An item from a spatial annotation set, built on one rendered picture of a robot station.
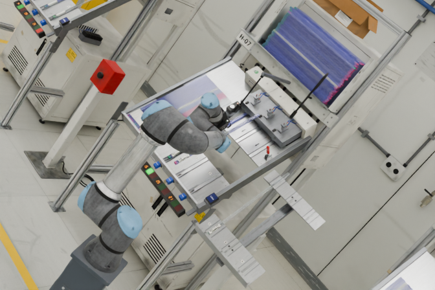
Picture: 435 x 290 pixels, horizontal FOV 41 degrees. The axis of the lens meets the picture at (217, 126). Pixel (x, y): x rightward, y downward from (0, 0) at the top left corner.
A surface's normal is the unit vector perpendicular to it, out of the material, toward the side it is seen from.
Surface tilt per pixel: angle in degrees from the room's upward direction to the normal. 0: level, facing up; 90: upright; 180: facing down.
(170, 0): 90
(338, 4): 80
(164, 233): 90
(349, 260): 90
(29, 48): 90
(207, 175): 44
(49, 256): 0
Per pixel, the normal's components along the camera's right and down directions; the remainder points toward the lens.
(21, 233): 0.58, -0.75
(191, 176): 0.04, -0.60
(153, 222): -0.55, -0.08
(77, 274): -0.23, 0.22
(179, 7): 0.59, 0.66
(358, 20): -0.36, -0.23
